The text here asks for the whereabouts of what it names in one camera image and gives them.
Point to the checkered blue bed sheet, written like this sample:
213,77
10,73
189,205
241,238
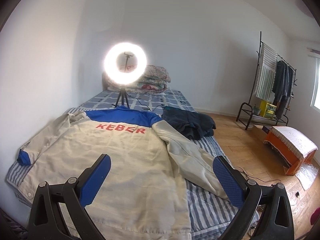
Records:
142,102

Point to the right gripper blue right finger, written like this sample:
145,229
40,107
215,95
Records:
231,181

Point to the striped blue bed quilt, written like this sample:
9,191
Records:
210,204

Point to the dark hanging garments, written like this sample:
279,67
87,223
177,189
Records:
282,87

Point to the window with white frame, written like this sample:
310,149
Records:
315,96

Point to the yellow green box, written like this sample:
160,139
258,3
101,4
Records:
267,110

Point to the striped hanging cloth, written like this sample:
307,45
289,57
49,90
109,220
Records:
266,72

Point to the dark navy clothes pile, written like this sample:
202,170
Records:
192,125

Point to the black tripod stand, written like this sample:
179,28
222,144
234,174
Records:
122,98

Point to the folded floral quilt stack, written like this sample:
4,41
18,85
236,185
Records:
154,81

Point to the black metal clothes rack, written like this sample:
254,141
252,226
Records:
249,110

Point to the white ring light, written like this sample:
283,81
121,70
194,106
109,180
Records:
125,63

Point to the beige blue KEBER jacket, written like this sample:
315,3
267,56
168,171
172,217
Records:
112,159

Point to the orange bench with white cover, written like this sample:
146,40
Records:
293,145

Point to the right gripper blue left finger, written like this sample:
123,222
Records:
92,178

